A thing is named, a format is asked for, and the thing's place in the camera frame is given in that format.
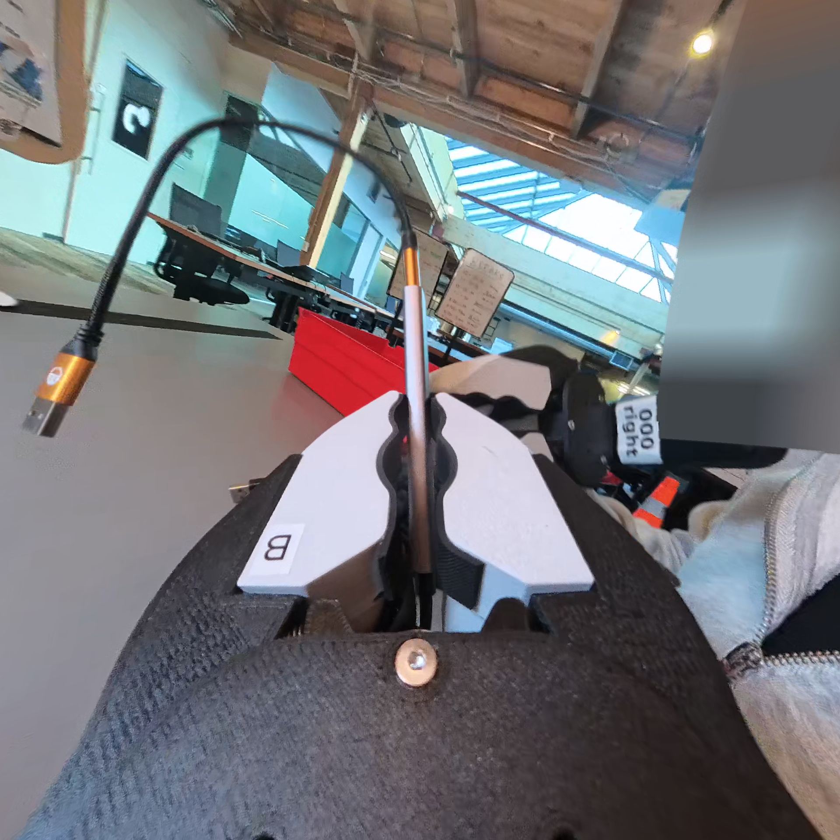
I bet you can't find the wooden office desk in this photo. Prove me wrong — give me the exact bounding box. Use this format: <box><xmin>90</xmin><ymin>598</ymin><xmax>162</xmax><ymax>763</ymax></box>
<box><xmin>146</xmin><ymin>211</ymin><xmax>401</xmax><ymax>332</ymax></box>

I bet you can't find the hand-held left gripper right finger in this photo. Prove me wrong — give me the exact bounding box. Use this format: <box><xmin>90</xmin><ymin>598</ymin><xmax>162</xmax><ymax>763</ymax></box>
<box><xmin>430</xmin><ymin>392</ymin><xmax>596</xmax><ymax>632</ymax></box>

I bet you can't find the orange white striped object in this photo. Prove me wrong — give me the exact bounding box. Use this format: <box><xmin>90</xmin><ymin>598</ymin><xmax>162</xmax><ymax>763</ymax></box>
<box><xmin>632</xmin><ymin>474</ymin><xmax>685</xmax><ymax>528</ymax></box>

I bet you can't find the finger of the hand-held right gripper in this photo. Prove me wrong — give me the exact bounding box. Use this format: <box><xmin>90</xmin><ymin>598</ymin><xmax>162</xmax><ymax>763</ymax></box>
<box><xmin>502</xmin><ymin>415</ymin><xmax>555</xmax><ymax>460</ymax></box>
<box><xmin>430</xmin><ymin>357</ymin><xmax>554</xmax><ymax>412</ymax></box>

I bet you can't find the slim grey usb hub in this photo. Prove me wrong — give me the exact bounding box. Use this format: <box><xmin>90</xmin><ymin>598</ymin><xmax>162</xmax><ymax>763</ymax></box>
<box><xmin>402</xmin><ymin>284</ymin><xmax>435</xmax><ymax>578</ymax></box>

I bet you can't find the black cable with orange plugs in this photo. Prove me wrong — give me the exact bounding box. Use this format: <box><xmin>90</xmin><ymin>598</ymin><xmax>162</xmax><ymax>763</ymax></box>
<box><xmin>21</xmin><ymin>118</ymin><xmax>424</xmax><ymax>438</ymax></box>

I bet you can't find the black office chair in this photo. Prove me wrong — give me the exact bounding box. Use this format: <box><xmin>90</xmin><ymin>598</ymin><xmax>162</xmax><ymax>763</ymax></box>
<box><xmin>154</xmin><ymin>184</ymin><xmax>252</xmax><ymax>307</ymax></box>

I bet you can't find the whiteboard with writing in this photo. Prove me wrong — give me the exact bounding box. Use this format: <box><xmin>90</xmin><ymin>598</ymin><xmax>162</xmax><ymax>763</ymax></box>
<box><xmin>435</xmin><ymin>248</ymin><xmax>515</xmax><ymax>340</ymax></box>
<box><xmin>387</xmin><ymin>230</ymin><xmax>455</xmax><ymax>309</ymax></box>

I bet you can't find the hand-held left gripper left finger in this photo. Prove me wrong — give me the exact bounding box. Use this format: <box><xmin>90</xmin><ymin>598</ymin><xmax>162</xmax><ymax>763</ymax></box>
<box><xmin>236</xmin><ymin>391</ymin><xmax>408</xmax><ymax>634</ymax></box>

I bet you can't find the red plastic bin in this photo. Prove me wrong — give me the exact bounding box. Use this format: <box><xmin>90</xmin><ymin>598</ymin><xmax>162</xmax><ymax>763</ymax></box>
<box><xmin>287</xmin><ymin>307</ymin><xmax>439</xmax><ymax>419</ymax></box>

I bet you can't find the black wall poster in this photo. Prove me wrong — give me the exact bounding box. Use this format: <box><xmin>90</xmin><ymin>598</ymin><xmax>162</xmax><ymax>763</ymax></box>
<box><xmin>112</xmin><ymin>59</ymin><xmax>164</xmax><ymax>160</ymax></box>

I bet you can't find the black shirt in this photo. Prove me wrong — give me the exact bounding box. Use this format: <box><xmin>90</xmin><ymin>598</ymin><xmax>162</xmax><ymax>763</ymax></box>
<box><xmin>761</xmin><ymin>577</ymin><xmax>840</xmax><ymax>657</ymax></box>

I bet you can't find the light fleece zip jacket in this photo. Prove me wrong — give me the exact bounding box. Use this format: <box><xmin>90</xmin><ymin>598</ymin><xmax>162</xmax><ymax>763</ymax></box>
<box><xmin>676</xmin><ymin>451</ymin><xmax>840</xmax><ymax>840</ymax></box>

